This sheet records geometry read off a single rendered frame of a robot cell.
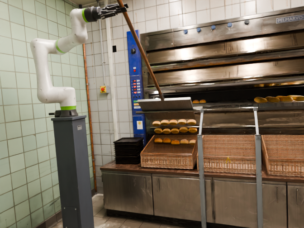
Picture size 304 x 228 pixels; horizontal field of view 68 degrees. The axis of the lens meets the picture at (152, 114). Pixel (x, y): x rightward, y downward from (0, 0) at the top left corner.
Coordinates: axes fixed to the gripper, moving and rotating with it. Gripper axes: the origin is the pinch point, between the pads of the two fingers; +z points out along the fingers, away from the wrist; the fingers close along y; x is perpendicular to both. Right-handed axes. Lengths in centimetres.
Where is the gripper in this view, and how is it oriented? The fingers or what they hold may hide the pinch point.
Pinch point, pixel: (122, 8)
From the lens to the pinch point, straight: 163.5
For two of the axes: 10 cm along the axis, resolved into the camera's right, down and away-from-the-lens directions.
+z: 9.4, -0.3, -3.4
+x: -3.0, -5.4, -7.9
